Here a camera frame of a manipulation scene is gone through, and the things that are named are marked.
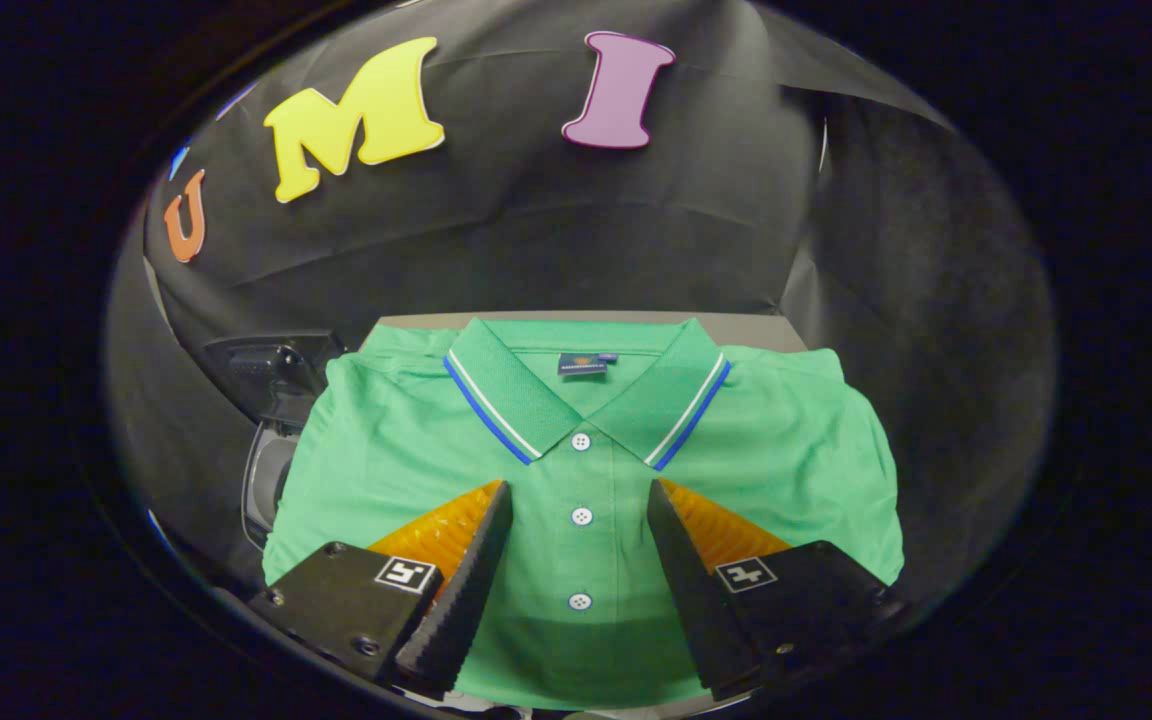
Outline beige cabinet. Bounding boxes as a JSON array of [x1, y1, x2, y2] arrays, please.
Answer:
[[361, 312, 809, 355]]

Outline black backdrop cloth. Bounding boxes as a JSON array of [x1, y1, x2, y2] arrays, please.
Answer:
[[104, 0, 1057, 601]]

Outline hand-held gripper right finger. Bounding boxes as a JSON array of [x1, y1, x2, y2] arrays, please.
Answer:
[[646, 478, 909, 703]]

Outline green polo shirt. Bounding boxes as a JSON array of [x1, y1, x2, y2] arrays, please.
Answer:
[[262, 318, 905, 713]]

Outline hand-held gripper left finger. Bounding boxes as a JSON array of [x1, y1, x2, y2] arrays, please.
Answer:
[[248, 480, 515, 701]]

